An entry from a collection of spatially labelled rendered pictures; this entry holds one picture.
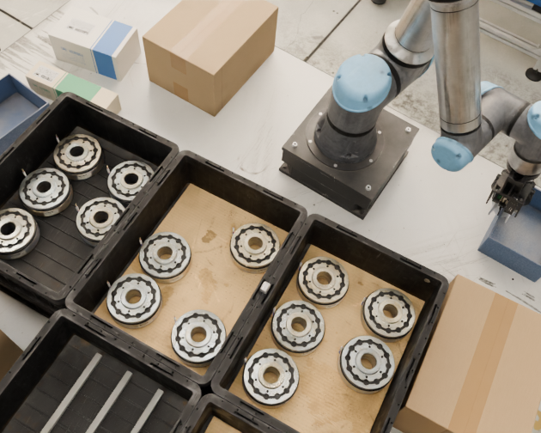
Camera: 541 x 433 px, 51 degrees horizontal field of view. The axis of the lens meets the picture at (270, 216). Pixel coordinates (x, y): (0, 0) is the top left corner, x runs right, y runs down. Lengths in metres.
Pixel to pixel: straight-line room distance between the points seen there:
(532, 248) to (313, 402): 0.71
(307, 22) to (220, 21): 1.36
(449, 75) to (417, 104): 1.60
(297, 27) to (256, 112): 1.33
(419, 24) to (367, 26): 1.72
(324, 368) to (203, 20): 0.93
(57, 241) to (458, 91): 0.83
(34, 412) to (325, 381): 0.52
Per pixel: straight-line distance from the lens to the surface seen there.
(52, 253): 1.25
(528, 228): 1.56
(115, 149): 1.36
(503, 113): 1.23
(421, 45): 1.27
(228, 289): 1.16
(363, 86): 1.23
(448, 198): 1.52
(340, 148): 1.34
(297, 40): 2.79
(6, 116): 1.65
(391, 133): 1.45
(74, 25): 1.70
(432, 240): 1.44
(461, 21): 1.01
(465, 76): 1.06
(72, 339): 1.17
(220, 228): 1.22
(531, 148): 1.24
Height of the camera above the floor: 1.91
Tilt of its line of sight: 60 degrees down
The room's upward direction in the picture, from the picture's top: 8 degrees clockwise
